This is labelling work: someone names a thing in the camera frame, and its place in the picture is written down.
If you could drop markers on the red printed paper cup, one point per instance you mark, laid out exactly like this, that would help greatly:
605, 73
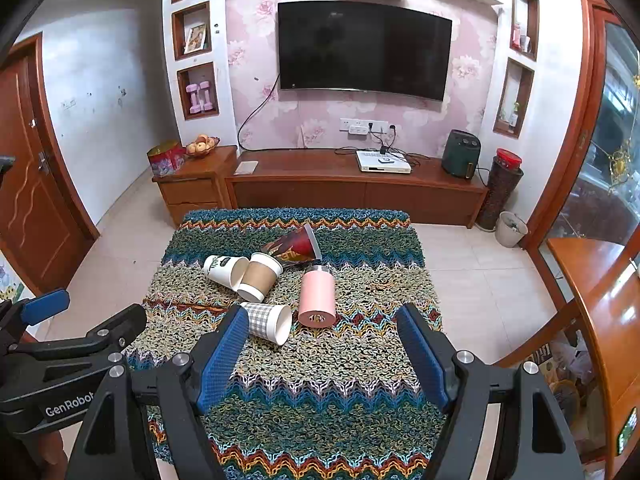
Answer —
295, 247

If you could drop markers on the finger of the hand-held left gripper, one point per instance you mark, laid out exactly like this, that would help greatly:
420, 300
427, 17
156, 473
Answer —
47, 306
120, 327

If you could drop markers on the wooden framed glass door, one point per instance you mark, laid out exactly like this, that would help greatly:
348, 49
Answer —
592, 110

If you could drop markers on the grey checked paper cup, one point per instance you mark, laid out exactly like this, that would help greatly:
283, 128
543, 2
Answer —
262, 317

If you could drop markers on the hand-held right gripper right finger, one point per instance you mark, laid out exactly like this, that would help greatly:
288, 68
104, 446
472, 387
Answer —
425, 355

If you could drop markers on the person's left hand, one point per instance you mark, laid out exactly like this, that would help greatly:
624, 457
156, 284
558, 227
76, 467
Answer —
47, 447

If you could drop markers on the white leaf print paper cup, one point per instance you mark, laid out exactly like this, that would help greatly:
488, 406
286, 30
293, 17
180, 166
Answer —
220, 270

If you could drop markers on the red tin box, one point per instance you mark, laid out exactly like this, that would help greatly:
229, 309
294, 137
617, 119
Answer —
165, 160

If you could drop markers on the bowl of fruit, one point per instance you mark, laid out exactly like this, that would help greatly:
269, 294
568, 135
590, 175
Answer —
201, 146

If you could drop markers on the pink dumbbell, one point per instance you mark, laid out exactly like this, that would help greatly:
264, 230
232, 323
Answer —
192, 99
205, 96

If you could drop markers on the framed photo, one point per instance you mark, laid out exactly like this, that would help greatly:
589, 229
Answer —
196, 39

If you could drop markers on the white wall socket strip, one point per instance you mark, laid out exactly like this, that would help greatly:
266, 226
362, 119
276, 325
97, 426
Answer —
356, 127

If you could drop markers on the tall dark patterned stand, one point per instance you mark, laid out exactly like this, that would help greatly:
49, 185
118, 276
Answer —
497, 195

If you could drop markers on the small wooden side cabinet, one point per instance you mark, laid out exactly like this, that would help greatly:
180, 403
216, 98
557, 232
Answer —
192, 195

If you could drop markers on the orange wooden table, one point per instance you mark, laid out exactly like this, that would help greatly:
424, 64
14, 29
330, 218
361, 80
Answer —
595, 280

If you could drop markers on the black flat screen television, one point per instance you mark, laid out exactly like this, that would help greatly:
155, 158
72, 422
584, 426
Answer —
360, 50

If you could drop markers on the dark green air fryer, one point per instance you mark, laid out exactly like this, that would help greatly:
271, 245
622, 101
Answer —
461, 154

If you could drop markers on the brown sleeve paper cup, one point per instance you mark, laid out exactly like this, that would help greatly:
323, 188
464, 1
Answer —
260, 277

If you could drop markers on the white card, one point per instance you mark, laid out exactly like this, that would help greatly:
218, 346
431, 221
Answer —
246, 167

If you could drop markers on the brown wooden door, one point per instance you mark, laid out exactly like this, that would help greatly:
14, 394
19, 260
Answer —
35, 200

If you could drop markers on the pink tumbler cup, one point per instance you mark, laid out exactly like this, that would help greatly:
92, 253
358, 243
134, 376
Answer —
316, 295

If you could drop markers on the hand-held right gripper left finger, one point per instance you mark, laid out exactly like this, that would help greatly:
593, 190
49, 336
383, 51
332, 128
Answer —
222, 355

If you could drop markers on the zigzag knitted table cloth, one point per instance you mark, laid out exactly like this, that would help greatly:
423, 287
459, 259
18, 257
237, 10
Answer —
325, 400

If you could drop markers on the white waste bucket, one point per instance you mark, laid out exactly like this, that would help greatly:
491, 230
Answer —
510, 232

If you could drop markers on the white set-top box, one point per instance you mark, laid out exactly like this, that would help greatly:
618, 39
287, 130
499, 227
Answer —
382, 162

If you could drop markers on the long wooden television cabinet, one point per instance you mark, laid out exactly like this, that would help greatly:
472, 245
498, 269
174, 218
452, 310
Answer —
350, 190

